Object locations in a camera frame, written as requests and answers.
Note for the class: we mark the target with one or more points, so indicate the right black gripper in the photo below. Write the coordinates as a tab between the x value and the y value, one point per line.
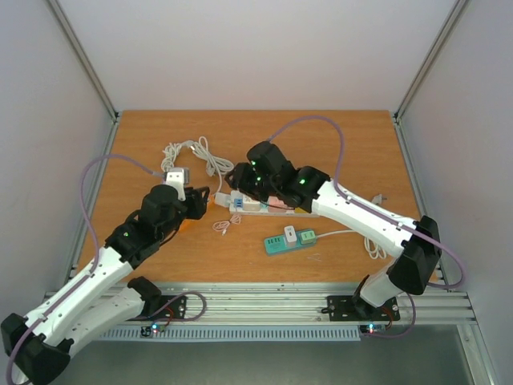
236	179

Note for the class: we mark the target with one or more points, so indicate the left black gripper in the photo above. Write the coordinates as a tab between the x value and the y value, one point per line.
199	205

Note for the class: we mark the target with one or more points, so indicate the white cube socket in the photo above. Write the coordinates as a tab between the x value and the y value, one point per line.
248	204

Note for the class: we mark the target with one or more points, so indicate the white usb charger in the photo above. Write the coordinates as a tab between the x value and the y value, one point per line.
290	236

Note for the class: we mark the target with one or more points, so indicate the green plug adapter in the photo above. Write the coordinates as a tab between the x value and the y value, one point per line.
308	237

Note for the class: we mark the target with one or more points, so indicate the small white charger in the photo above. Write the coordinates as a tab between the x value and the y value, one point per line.
222	199

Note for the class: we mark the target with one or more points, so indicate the pink cube socket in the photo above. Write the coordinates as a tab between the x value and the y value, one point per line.
275	205

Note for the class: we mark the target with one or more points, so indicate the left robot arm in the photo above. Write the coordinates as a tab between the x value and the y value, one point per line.
41	343

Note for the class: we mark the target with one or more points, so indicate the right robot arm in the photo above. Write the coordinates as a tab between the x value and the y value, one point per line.
413	244

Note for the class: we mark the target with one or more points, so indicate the long white power strip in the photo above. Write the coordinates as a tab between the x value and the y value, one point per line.
236	208

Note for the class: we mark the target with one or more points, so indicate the orange power strip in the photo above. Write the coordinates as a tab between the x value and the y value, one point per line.
188	222

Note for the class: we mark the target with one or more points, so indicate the teal power strip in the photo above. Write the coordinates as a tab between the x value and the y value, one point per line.
275	245

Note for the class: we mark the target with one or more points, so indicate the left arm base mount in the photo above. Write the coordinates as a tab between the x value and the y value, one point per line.
172	306

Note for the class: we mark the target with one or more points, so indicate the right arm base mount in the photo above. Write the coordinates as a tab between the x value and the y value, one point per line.
343	308

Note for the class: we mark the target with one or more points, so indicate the slotted cable duct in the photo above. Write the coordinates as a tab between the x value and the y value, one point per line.
196	334

